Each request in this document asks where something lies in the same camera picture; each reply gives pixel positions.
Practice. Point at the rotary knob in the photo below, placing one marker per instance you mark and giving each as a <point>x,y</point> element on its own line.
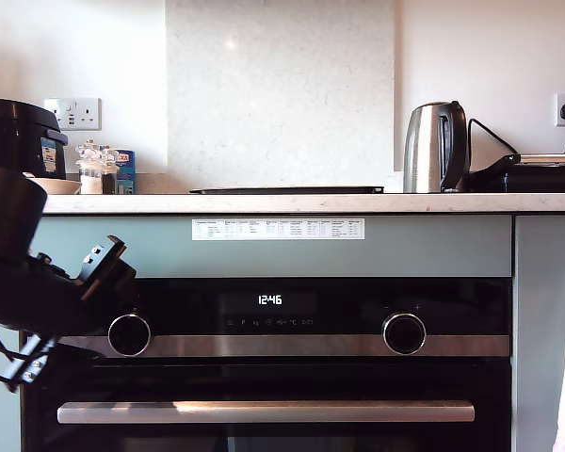
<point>404,334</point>
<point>129,336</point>

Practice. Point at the narrow grey-green cabinet door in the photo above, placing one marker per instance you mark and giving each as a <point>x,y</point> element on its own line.
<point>0,424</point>

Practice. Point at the black rice cooker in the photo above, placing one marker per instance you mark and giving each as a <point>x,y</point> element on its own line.
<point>9,136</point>

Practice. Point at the wide grey-green cabinet door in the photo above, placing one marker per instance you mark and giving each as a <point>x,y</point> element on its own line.
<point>539,329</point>

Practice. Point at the rotary knob under plus minus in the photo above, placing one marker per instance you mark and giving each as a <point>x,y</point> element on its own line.
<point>404,334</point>

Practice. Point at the white printed label sticker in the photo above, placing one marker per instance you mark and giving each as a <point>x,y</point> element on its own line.
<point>278,230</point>

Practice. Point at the black contact grill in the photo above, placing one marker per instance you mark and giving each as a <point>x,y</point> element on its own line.
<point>539,181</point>

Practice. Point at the stainless steel kettle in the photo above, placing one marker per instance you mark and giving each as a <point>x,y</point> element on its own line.
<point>426,150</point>

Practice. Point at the blue salt tub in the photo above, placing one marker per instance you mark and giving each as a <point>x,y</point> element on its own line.
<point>128,179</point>

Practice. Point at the white shallow bowl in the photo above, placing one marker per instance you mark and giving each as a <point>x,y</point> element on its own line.
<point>61,186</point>

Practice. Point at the grey-green panel with label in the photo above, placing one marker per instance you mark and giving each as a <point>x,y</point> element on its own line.
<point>311,258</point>

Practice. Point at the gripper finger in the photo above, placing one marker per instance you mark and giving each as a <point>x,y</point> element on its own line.
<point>96,318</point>
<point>124,280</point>

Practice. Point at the black built-in oven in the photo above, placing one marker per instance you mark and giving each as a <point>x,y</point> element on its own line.
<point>287,376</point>

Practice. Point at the white double socket with USB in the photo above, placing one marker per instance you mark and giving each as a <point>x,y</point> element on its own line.
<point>87,115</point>

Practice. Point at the clear pepper grinder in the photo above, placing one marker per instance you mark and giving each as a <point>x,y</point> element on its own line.
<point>109,183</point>

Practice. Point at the white speckled splashback panel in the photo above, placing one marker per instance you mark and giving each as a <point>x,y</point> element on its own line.
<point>282,94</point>

